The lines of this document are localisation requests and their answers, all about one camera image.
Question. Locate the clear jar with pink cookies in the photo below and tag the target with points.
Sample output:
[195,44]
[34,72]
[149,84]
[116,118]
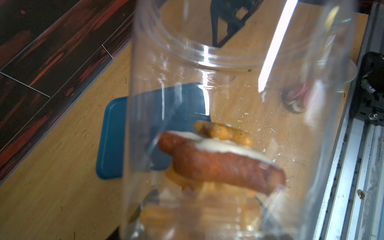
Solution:
[296,97]

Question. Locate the aluminium front rail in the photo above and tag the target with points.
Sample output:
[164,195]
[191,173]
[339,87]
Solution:
[353,202]

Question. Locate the yellow swirl cookie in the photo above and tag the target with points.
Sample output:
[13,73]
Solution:
[224,133]

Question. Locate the teal plastic tray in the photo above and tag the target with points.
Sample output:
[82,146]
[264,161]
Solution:
[175,108]

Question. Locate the brown iced star cookie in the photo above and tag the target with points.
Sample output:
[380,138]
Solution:
[211,160]

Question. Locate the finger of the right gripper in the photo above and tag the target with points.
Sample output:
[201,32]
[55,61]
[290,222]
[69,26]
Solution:
[227,11]

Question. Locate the clear jar with star cookies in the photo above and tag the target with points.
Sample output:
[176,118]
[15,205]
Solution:
[283,43]

